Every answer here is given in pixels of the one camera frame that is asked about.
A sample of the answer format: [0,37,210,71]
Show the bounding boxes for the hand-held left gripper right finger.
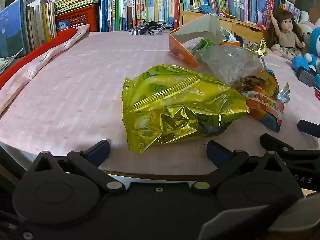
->
[191,141,292,193]

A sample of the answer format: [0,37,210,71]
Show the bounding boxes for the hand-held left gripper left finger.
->
[24,139,126,193]

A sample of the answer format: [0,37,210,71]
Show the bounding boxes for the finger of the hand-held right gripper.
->
[260,133,320,165]
[297,119,320,138]

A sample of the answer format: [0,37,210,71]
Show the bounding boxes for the orange macaron snack packet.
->
[242,90,285,133]

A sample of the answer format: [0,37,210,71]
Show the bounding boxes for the yellow green snack bag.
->
[122,64,250,154]

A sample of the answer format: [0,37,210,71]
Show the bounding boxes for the nut snack packet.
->
[234,71,279,98]

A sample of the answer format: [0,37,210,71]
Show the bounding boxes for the orange cardboard box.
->
[169,13,237,68]

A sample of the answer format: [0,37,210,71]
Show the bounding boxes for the row of pale thick books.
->
[25,0,57,53]

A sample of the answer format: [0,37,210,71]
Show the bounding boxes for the row of tall thin books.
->
[99,0,180,32]

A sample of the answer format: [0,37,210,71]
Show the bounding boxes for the dark grey box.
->
[296,69,317,87]

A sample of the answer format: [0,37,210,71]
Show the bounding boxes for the pink tablecloth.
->
[0,30,320,182]

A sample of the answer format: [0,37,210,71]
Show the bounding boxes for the blue plush toy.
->
[292,27,320,80]

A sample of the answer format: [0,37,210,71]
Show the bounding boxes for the long-haired doll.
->
[266,9,307,60]

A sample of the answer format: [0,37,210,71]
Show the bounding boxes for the clear plastic bag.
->
[195,44,265,85]

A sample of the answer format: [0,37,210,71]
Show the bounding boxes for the gold foil wrapper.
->
[246,39,269,57]

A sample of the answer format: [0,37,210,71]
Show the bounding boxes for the white pink plush toy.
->
[297,11,320,37]

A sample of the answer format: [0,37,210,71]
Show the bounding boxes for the folded pink cloth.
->
[0,24,90,113]

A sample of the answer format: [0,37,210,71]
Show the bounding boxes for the green white wrapper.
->
[192,38,216,55]

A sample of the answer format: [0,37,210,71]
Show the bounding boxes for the wooden drawer organiser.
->
[179,10,268,40]

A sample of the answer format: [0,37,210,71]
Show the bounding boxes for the glossy magazine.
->
[0,47,24,74]

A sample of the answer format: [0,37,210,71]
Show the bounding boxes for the red plastic basket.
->
[55,4,100,32]

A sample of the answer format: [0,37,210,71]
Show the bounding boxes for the large blue book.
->
[0,0,27,58]

